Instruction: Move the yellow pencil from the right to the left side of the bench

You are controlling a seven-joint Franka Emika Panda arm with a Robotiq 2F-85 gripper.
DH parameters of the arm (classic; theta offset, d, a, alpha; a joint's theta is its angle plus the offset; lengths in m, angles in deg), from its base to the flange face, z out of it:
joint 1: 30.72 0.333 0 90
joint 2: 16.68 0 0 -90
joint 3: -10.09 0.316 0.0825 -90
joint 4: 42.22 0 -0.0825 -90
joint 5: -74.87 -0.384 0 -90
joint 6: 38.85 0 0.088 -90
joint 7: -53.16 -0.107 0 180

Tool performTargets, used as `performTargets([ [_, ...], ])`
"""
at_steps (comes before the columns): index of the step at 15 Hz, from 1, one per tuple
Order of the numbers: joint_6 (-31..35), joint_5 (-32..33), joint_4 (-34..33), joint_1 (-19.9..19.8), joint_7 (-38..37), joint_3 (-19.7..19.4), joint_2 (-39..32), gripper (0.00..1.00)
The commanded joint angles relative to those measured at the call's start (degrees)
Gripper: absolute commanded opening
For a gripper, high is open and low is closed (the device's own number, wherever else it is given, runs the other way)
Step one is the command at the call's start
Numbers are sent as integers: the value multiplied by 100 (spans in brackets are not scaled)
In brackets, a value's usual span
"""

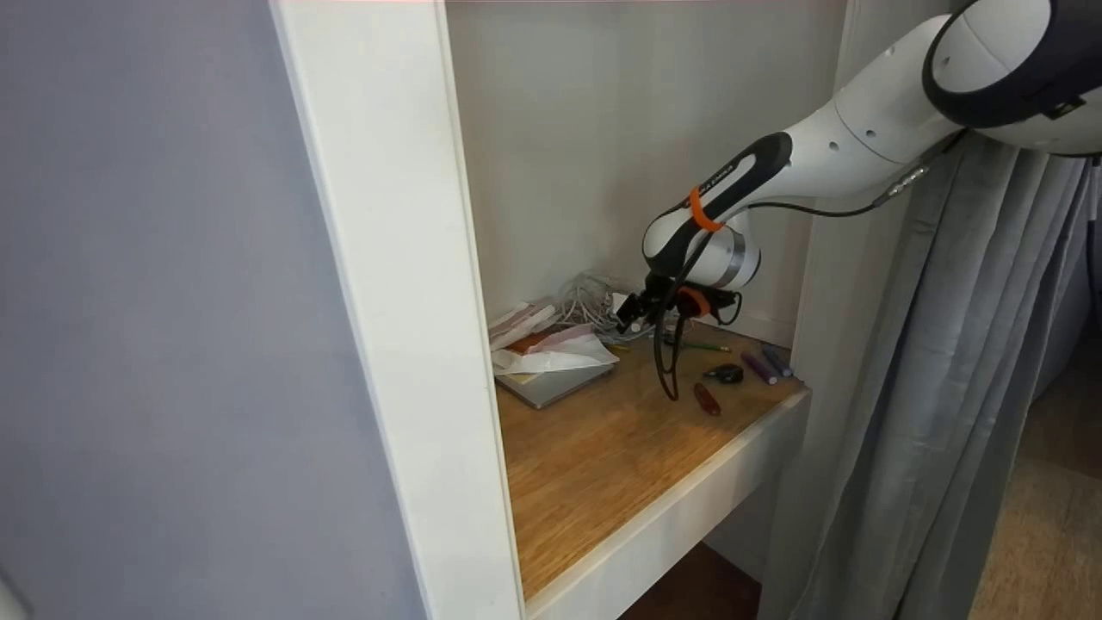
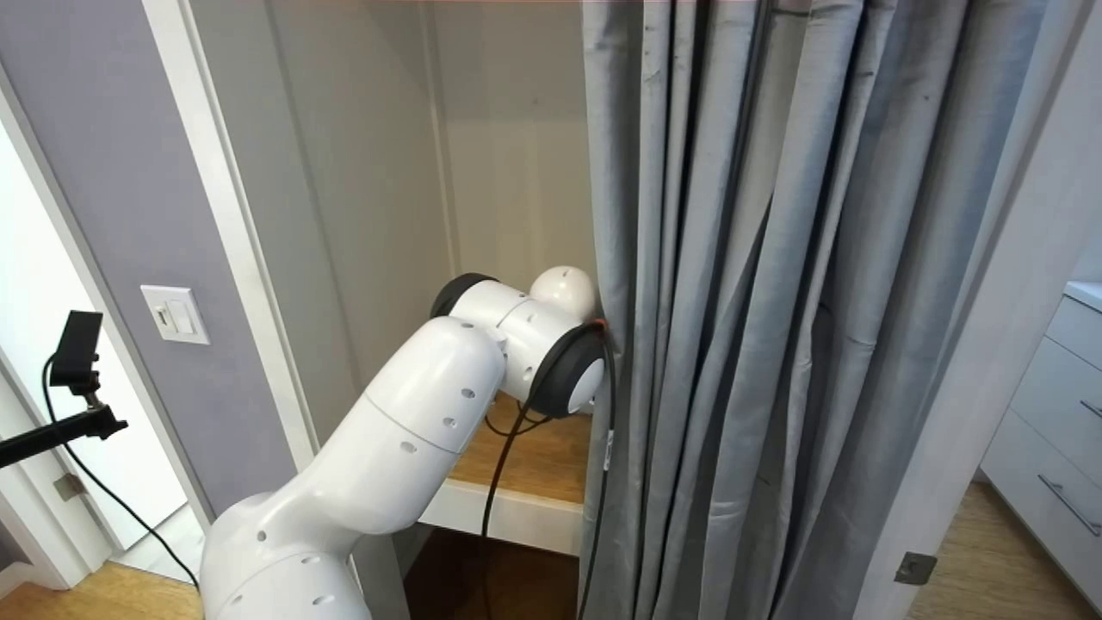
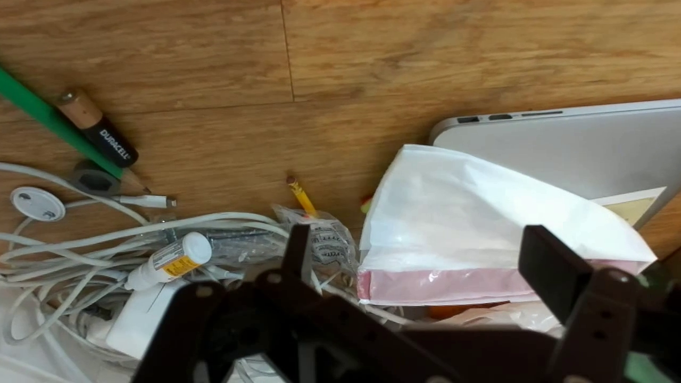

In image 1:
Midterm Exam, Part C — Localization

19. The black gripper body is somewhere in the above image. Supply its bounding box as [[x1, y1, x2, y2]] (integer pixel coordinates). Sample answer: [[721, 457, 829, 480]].
[[628, 271, 682, 332]]

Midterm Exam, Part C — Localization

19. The red pen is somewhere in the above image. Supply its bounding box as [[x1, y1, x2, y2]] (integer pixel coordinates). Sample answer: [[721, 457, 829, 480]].
[[689, 378, 726, 422]]

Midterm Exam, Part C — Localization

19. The clear plastic bag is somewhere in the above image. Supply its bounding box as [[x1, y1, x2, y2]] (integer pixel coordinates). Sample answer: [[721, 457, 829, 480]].
[[546, 269, 642, 344]]

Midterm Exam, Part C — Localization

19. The grey curtain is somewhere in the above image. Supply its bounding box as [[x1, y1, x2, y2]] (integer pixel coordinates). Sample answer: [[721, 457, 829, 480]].
[[753, 116, 1102, 620]]

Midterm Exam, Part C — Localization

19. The small purple blue object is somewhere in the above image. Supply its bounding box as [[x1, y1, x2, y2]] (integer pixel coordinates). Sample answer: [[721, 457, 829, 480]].
[[740, 344, 794, 387]]

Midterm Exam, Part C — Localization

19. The pink white flat box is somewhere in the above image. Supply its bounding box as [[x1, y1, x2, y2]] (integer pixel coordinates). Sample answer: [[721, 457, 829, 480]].
[[487, 300, 598, 356]]

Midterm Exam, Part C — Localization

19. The white alcove pillar trim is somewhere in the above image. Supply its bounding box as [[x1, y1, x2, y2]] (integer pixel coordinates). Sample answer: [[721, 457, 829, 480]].
[[270, 0, 529, 620]]

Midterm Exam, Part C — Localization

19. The flat grey white box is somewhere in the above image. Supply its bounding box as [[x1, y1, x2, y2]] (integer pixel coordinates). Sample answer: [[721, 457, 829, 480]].
[[491, 332, 622, 414]]

